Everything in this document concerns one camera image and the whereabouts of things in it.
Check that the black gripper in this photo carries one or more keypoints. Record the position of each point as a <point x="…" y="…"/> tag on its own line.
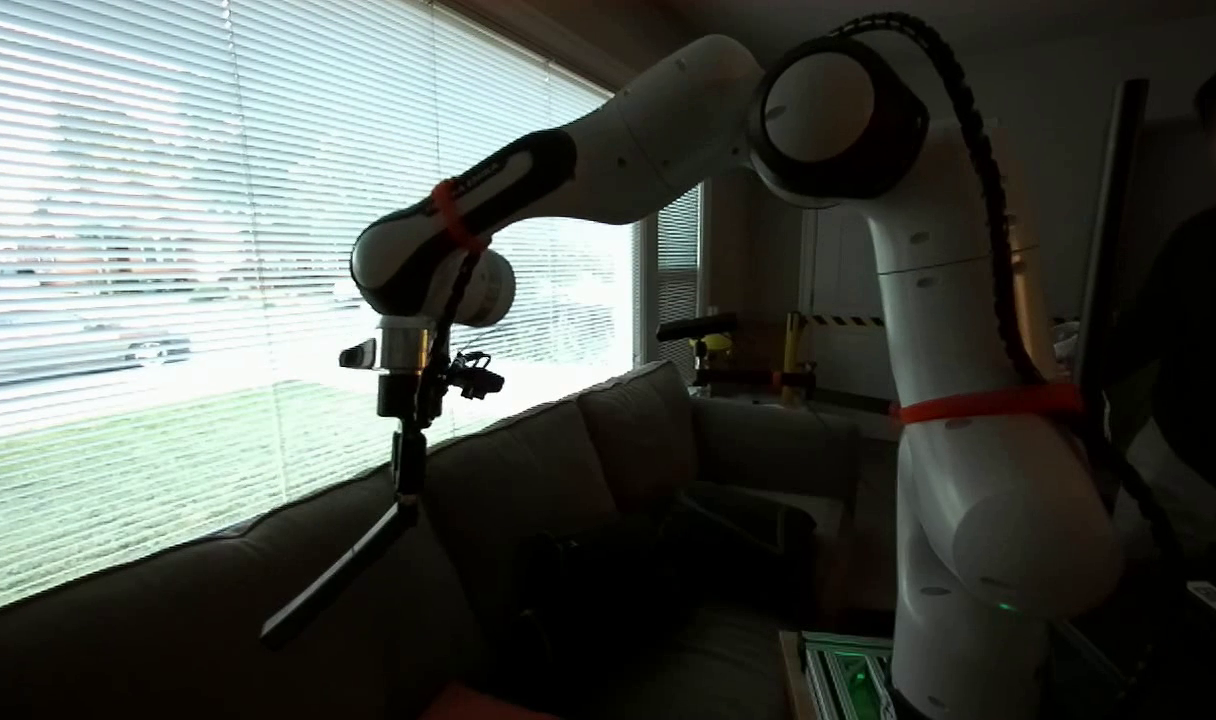
<point x="419" y="383"/>

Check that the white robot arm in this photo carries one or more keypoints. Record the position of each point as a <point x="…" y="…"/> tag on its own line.
<point x="997" y="522"/>

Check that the orange cushion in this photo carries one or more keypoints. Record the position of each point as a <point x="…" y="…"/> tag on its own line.
<point x="459" y="702"/>

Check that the grey fabric sofa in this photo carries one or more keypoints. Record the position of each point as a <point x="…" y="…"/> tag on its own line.
<point x="621" y="555"/>

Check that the white window blinds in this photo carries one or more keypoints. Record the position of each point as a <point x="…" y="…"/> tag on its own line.
<point x="177" y="198"/>

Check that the white front door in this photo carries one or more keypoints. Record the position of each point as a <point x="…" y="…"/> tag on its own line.
<point x="840" y="300"/>

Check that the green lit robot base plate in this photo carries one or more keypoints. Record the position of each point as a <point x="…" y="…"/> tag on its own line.
<point x="850" y="677"/>

